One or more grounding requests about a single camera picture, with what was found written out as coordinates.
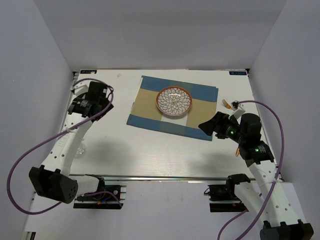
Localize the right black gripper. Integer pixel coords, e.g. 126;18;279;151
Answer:
198;111;246;144

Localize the floral patterned ceramic plate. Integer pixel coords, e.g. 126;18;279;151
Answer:
156;86;193;117

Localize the blue beige checked placemat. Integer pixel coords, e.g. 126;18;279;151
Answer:
126;75;219;141

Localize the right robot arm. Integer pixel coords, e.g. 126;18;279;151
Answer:
198;112;314;240

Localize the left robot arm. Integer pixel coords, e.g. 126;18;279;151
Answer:
28;81;113;204

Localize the gold fork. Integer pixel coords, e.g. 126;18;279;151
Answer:
221;99;233;110

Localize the left blue corner sticker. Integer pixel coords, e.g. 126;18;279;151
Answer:
79;69;97;75

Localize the blue corner sticker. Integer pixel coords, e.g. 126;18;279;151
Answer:
79;69;97;75
229;71;247;76

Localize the clear drinking glass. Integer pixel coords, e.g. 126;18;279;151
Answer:
74;141;86;158

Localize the right blue corner sticker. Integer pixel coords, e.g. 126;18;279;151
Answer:
229;71;247;76

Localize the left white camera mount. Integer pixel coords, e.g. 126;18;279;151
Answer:
70;82;89;96

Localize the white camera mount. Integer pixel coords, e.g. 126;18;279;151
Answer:
228;101;246;120
70;82;89;96

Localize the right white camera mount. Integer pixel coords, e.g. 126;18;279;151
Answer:
228;101;246;120

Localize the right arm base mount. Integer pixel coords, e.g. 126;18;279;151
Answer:
203;184;247;213

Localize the aluminium table edge rail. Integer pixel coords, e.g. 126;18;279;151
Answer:
67;173;285;183

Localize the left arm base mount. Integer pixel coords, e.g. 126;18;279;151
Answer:
71;174;127;210

